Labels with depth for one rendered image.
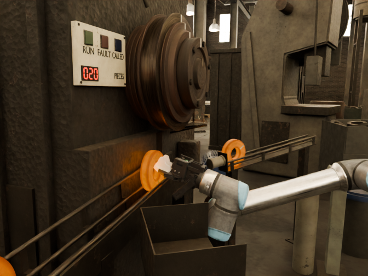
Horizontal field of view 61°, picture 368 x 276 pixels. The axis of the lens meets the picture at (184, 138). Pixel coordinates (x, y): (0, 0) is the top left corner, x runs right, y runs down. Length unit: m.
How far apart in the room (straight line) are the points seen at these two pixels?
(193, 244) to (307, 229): 1.10
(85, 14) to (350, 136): 2.64
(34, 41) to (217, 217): 0.79
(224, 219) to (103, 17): 0.79
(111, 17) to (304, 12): 3.00
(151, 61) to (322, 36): 2.90
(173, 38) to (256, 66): 2.87
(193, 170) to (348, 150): 2.27
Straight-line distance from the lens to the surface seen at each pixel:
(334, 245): 2.05
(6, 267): 0.71
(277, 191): 1.26
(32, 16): 1.03
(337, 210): 1.97
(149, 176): 1.14
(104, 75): 1.06
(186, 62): 1.15
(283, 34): 3.94
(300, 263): 2.05
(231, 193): 1.08
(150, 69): 1.11
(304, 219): 1.93
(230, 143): 1.70
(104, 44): 1.07
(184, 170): 1.11
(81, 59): 0.98
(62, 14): 1.00
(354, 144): 3.23
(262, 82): 3.96
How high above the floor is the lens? 1.05
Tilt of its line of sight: 9 degrees down
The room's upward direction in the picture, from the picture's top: 1 degrees clockwise
